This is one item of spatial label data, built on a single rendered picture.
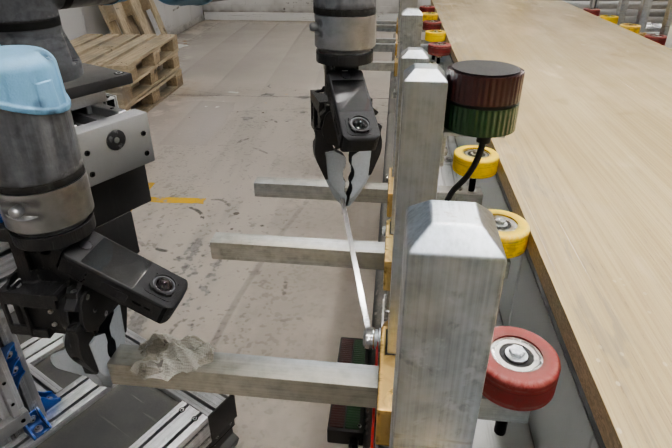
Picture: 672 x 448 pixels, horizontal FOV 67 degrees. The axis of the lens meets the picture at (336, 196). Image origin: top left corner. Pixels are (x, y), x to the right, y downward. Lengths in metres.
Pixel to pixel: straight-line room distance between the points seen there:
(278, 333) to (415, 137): 1.51
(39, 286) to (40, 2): 0.54
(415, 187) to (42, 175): 0.31
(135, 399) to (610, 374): 1.17
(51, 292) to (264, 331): 1.39
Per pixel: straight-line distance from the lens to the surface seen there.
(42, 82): 0.47
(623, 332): 0.62
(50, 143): 0.48
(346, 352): 0.80
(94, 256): 0.53
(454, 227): 0.19
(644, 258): 0.75
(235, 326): 1.93
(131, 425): 1.43
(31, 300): 0.57
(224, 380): 0.57
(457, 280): 0.19
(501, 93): 0.42
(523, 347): 0.55
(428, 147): 0.44
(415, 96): 0.42
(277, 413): 1.65
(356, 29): 0.62
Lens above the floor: 1.27
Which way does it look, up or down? 28 degrees down
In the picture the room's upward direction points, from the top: straight up
